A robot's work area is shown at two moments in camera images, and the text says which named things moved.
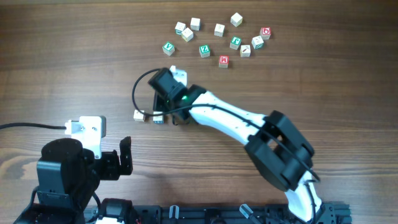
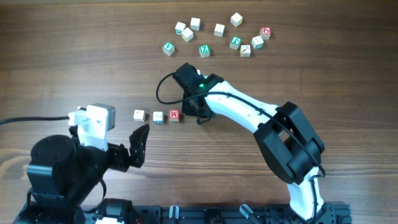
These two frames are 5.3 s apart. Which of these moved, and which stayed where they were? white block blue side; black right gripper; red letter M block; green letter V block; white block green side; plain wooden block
Moved: red letter M block; black right gripper
Stayed: white block green side; white block blue side; plain wooden block; green letter V block
